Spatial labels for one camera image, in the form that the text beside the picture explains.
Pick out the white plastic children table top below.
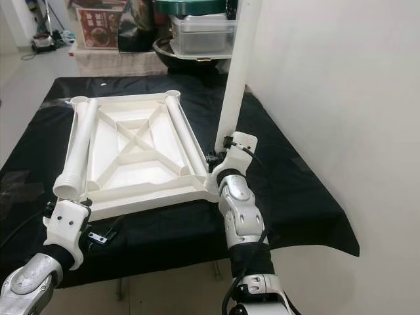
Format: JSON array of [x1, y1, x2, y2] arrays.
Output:
[[54, 90, 227, 222]]

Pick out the clear tape cross patch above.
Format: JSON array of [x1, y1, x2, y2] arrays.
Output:
[[0, 172, 33, 207]]

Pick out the black plastic table cloth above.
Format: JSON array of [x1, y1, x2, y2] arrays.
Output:
[[0, 75, 360, 309]]

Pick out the clear plastic storage box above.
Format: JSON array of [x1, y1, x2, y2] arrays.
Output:
[[169, 14, 239, 56]]

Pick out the clear tape strip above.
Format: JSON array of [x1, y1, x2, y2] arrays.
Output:
[[47, 97, 74, 110]]

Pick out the beige cloth cover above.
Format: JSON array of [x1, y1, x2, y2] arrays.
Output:
[[69, 47, 165, 76]]

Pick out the black shiny bag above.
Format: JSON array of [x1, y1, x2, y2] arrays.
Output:
[[118, 0, 158, 53]]

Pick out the garment steamer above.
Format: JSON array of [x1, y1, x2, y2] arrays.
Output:
[[31, 0, 56, 53]]

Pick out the clear storage box orange lid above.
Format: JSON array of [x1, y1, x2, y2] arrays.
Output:
[[69, 0, 125, 50]]

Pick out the white cable bundle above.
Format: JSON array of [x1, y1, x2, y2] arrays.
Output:
[[55, 26, 77, 41]]

